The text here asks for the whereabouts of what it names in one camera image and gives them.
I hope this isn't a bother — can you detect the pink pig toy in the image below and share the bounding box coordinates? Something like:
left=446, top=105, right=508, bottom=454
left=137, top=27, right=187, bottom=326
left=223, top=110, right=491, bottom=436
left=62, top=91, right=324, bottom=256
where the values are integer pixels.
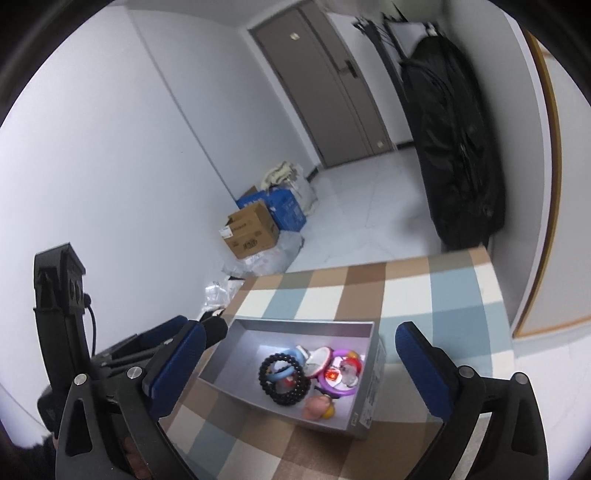
left=302, top=394, right=335, bottom=422

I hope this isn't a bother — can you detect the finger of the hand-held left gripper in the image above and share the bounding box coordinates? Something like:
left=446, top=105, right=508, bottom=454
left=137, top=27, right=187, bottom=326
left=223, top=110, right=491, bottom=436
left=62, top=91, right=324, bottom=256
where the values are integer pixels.
left=134, top=315, right=190, bottom=356
left=198, top=310, right=229, bottom=348

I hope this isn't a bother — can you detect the white and red round badge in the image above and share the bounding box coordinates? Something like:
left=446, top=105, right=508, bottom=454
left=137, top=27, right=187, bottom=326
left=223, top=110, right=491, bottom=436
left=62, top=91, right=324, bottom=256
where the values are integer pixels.
left=302, top=345, right=334, bottom=379

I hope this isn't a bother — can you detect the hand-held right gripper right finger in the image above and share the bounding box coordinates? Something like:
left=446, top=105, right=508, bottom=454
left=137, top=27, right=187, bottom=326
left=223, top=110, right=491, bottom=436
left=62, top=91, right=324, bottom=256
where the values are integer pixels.
left=394, top=322, right=555, bottom=480

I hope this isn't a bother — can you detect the black spiral hair tie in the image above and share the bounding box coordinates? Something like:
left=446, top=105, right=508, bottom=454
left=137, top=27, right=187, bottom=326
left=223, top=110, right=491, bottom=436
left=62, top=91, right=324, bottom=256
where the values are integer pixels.
left=259, top=353, right=309, bottom=407

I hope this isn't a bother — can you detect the light blue ring bracelet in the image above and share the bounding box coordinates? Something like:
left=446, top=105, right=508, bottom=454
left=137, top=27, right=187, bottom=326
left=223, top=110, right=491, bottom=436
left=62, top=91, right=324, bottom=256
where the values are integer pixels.
left=267, top=347, right=305, bottom=383

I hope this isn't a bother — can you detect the blue cardboard box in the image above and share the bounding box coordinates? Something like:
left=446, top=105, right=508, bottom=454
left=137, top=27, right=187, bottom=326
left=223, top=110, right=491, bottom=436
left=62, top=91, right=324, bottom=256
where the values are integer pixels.
left=236, top=185, right=308, bottom=232

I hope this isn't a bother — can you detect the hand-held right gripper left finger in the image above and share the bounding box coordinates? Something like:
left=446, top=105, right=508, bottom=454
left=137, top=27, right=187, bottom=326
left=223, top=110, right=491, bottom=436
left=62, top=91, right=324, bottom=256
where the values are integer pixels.
left=54, top=320, right=208, bottom=480

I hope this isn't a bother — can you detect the grey box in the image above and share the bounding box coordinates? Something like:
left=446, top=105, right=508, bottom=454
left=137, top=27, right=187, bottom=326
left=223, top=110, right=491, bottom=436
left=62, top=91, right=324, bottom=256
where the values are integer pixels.
left=198, top=318, right=387, bottom=439

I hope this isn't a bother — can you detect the black metal rack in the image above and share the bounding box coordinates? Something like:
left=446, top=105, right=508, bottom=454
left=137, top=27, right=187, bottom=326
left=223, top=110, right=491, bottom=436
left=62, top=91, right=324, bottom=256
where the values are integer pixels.
left=353, top=14, right=407, bottom=61

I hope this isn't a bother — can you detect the large grey parcel bag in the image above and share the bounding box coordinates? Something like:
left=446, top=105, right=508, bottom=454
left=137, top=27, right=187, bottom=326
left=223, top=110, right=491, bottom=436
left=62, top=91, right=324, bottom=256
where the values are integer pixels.
left=222, top=231, right=305, bottom=278

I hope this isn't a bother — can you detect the purple ring bracelet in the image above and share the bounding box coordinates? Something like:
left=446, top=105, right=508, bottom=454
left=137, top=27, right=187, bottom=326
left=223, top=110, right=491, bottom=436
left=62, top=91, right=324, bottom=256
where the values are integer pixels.
left=318, top=348, right=365, bottom=398

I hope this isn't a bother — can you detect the white tote bag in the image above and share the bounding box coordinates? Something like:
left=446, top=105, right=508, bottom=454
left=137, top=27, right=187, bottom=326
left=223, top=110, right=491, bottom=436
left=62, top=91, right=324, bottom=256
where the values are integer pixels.
left=261, top=161, right=320, bottom=215

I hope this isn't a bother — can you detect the large black bag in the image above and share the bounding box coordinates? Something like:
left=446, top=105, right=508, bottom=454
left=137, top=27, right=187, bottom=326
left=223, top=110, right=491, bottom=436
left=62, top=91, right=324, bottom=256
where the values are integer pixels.
left=399, top=34, right=506, bottom=252

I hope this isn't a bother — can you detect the small clear charm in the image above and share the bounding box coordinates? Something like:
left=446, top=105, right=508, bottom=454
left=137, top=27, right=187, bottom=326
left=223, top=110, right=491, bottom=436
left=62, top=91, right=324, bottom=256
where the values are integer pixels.
left=339, top=357, right=363, bottom=386

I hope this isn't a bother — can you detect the white wardrobe with wood trim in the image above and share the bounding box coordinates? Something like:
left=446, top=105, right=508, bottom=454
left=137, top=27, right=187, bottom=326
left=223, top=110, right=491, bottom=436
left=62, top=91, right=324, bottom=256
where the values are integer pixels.
left=508, top=23, right=591, bottom=340

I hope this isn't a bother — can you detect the black cable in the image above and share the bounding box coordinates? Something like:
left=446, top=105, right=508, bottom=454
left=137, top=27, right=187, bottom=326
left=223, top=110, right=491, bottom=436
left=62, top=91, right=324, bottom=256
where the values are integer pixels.
left=83, top=295, right=99, bottom=357

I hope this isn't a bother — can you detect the checkered table cloth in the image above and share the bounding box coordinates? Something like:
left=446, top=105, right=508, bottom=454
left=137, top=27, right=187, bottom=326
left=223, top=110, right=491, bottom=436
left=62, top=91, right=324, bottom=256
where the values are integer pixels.
left=157, top=247, right=515, bottom=480

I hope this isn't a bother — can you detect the brown cardboard box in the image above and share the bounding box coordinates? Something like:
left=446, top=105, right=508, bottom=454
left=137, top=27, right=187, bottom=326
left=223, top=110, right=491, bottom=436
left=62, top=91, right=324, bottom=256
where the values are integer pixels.
left=219, top=200, right=281, bottom=260

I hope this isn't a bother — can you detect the grey-brown door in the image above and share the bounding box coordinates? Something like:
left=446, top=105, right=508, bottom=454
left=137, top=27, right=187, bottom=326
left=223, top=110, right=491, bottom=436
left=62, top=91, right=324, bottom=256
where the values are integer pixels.
left=249, top=0, right=398, bottom=169

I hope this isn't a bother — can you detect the white plastic bag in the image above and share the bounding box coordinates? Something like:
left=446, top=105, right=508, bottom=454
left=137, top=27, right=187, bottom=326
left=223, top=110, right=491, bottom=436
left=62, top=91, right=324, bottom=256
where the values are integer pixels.
left=203, top=277, right=243, bottom=310

